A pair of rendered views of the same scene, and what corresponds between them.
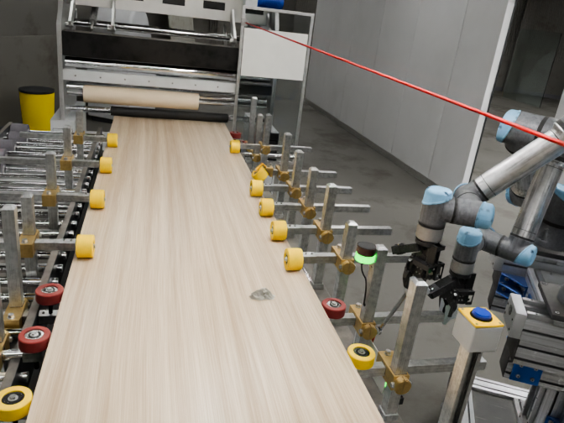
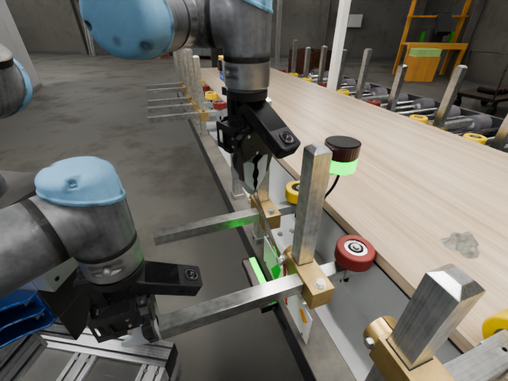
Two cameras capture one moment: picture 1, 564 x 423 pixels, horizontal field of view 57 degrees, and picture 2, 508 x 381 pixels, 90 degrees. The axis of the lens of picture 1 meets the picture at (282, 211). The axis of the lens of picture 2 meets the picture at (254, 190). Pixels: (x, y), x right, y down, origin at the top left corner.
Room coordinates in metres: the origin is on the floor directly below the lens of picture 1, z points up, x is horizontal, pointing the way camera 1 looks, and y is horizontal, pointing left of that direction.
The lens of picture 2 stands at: (1.86, -0.45, 1.31)
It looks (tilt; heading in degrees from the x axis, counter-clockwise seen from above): 34 degrees down; 176
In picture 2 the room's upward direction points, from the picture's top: straight up
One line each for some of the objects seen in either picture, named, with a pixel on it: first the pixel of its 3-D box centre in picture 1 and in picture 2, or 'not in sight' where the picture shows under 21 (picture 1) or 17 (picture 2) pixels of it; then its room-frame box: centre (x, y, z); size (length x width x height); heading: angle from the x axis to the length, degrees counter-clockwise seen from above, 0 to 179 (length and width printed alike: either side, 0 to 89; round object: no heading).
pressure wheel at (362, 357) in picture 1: (358, 366); (298, 202); (1.25, -0.27, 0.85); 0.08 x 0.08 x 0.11
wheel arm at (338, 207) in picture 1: (318, 206); not in sight; (2.26, -0.16, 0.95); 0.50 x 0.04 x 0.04; 106
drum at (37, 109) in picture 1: (38, 114); not in sight; (5.86, 2.91, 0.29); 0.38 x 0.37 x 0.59; 167
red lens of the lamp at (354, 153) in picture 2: (366, 248); (342, 147); (1.47, -0.27, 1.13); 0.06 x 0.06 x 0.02
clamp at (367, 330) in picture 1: (361, 321); (306, 272); (1.50, -0.31, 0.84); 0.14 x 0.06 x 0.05; 16
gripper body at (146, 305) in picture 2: (458, 286); (122, 292); (1.61, -0.63, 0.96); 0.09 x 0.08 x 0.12; 106
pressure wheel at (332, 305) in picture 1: (331, 317); (351, 263); (1.49, -0.21, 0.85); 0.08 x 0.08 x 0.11
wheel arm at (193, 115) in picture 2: not in sight; (187, 116); (0.34, -0.73, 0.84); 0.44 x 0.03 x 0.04; 106
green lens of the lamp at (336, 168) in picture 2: (364, 256); (339, 161); (1.47, -0.27, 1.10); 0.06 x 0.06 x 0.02
